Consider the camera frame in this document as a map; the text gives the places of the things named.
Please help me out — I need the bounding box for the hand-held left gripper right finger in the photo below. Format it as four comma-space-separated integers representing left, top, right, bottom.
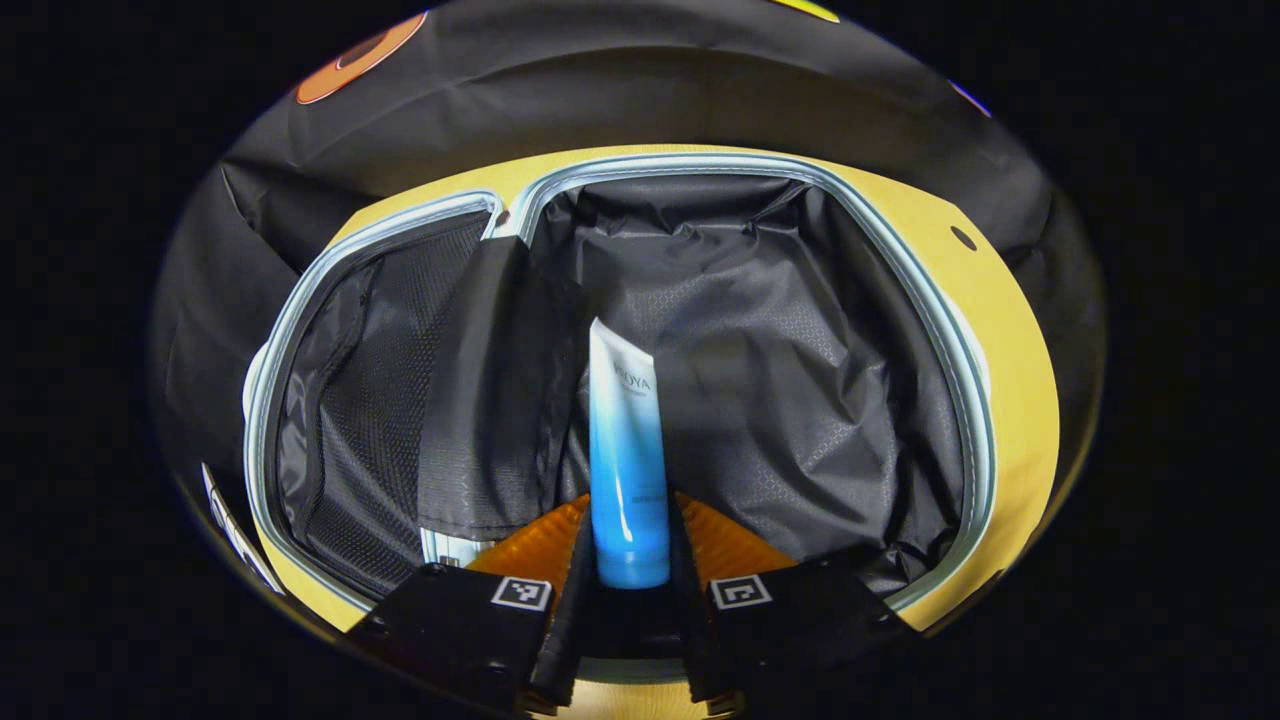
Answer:
668, 490, 916, 706

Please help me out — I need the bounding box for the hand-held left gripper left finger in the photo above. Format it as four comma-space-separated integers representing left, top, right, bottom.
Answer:
350, 492, 599, 717

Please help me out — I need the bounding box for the blue white skincare tube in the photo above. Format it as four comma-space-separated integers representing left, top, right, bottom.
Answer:
587, 317, 672, 591

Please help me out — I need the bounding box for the light blue suitcase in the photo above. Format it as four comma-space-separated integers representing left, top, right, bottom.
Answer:
243, 150, 999, 686

